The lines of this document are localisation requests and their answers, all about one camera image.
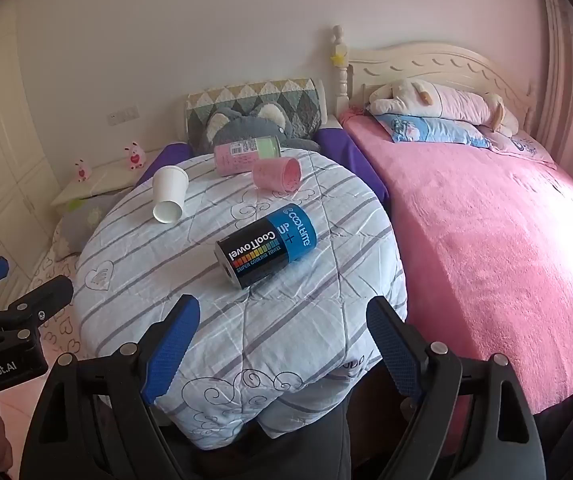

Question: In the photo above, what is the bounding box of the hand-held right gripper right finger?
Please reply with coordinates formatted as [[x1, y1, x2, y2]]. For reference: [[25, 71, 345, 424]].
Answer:
[[366, 296, 542, 480]]

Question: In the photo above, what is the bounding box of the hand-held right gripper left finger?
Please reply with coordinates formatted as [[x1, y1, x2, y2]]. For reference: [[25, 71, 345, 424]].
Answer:
[[19, 294, 202, 480]]

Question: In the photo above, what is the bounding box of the white paper cup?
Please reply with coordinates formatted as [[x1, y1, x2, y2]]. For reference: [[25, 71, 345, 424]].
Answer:
[[152, 165, 190, 225]]

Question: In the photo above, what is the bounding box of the pink plastic cup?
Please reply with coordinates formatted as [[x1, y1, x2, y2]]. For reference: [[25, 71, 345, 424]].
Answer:
[[252, 157, 301, 193]]

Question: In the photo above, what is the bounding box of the heart printed sheet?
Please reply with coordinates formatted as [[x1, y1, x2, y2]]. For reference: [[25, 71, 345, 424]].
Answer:
[[29, 220, 84, 361]]

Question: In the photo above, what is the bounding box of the grey striped folded quilt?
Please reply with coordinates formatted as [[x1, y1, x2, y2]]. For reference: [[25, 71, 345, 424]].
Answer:
[[74, 147, 409, 451]]

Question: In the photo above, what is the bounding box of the grey flowered pillow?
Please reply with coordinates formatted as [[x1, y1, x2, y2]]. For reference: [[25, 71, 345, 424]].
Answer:
[[59, 192, 127, 253]]

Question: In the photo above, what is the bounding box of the dark cloth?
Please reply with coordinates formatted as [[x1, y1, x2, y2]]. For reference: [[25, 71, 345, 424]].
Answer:
[[176, 360, 407, 480], [533, 360, 573, 480]]

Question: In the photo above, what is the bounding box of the pink fleece blanket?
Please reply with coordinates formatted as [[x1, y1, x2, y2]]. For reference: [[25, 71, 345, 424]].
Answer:
[[341, 107, 573, 411]]

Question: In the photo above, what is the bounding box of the black and blue canister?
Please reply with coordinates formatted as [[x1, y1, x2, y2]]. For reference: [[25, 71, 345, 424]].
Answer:
[[215, 202, 318, 290]]

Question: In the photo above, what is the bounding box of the cream nightstand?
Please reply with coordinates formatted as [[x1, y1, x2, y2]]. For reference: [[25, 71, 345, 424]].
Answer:
[[50, 149, 167, 208]]

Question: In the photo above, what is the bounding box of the pink and green canister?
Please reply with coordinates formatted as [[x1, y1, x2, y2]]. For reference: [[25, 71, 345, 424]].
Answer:
[[214, 135, 282, 177]]

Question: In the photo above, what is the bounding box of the blue cartoon pillow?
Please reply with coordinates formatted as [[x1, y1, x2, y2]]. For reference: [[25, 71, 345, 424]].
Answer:
[[373, 112, 492, 150]]

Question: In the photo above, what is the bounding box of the grey plush toy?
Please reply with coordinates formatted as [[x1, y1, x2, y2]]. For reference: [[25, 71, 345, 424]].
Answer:
[[201, 102, 322, 153]]

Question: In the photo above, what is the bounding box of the pink printed pillow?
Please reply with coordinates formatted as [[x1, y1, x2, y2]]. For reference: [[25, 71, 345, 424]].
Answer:
[[486, 127, 557, 166]]

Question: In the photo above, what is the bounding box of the long pink white plush toy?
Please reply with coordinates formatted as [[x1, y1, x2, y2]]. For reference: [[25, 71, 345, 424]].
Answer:
[[366, 79, 519, 133]]

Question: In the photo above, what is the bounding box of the diamond patterned quilted cushion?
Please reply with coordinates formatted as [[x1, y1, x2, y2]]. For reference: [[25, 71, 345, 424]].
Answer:
[[185, 78, 326, 143]]

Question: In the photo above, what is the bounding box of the cream wooden bed headboard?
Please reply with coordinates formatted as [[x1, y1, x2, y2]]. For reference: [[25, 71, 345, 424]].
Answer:
[[329, 25, 539, 121]]

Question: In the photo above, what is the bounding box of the white wall socket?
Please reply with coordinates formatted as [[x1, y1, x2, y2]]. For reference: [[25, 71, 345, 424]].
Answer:
[[108, 106, 140, 124]]

